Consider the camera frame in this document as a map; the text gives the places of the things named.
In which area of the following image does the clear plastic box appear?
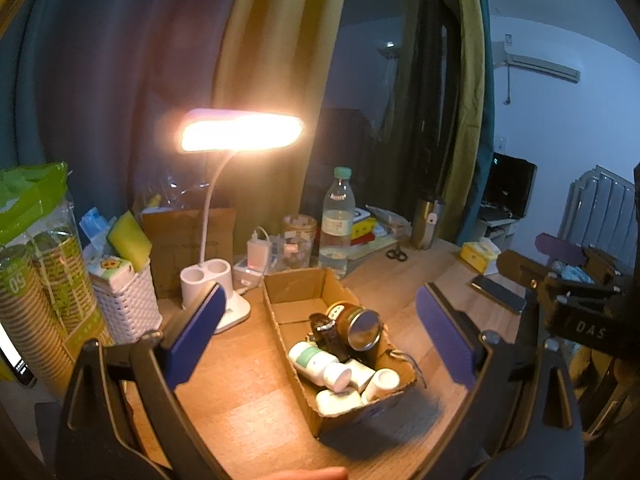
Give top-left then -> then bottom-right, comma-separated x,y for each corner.
272,239 -> 306,273

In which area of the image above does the dark smartphone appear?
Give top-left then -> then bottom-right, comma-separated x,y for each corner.
470,274 -> 527,315

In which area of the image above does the white plastic bottle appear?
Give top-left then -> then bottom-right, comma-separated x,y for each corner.
361,367 -> 401,405

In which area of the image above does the blue bedding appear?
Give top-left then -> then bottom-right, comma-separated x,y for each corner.
550,260 -> 583,281

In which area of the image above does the grey radiator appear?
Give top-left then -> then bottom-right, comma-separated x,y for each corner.
562,164 -> 636,261

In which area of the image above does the white bottle with green label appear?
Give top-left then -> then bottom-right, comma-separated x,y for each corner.
288,341 -> 341,387

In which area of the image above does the teal curtain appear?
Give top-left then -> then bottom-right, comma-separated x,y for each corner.
472,0 -> 501,216
20,0 -> 241,241

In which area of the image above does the glass jar with gold lid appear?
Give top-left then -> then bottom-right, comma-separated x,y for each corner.
282,215 -> 318,270

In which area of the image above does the yellow tissue box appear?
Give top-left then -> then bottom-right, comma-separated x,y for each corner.
459,240 -> 501,270

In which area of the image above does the blue plastic packet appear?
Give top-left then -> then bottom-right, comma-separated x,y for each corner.
80,207 -> 111,248

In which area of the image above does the black monitor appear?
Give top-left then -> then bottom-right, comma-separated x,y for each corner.
480,152 -> 538,221

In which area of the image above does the cardboard box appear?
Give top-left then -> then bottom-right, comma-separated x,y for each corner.
261,266 -> 418,440

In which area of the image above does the stainless steel tumbler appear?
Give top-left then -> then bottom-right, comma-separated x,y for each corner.
411,197 -> 447,251

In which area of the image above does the green pack of paper cups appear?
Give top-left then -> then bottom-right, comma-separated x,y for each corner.
0,161 -> 113,391

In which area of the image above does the small white bottle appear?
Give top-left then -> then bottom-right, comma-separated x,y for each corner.
322,361 -> 353,392
315,389 -> 363,418

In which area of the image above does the white air conditioner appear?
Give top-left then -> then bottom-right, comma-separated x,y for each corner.
492,50 -> 582,85

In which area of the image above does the person's left hand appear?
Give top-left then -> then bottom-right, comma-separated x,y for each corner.
260,466 -> 349,480

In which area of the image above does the smartphone with lit screen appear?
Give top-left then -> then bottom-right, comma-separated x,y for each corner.
0,325 -> 38,388

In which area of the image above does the white charger on power strip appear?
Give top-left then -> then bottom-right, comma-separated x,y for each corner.
234,257 -> 268,288

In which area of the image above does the brown glass jar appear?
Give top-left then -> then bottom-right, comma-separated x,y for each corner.
327,301 -> 385,352

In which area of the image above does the white woven plastic basket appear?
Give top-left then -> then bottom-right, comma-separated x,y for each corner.
92,257 -> 163,346

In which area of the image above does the brown cardboard packaging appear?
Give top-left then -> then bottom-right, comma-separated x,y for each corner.
141,205 -> 237,298

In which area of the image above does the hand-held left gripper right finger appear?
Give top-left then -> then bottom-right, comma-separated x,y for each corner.
416,282 -> 586,480

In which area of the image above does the yellow-green sponge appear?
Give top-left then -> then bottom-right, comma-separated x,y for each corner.
107,210 -> 152,271

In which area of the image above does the olive green curtain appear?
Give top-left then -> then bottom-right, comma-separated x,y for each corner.
212,0 -> 353,211
442,0 -> 493,246

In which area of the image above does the white desk lamp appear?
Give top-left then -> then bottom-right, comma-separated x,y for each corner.
177,108 -> 304,335

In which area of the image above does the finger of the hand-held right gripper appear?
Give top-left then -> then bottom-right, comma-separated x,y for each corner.
536,232 -> 618,283
500,249 -> 551,288

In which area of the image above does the clear plastic water bottle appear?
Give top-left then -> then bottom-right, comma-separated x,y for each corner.
318,166 -> 357,281

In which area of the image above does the white plastic case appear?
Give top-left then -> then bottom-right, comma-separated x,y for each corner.
345,358 -> 376,393

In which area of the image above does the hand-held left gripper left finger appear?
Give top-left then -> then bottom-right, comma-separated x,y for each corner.
55,282 -> 228,480

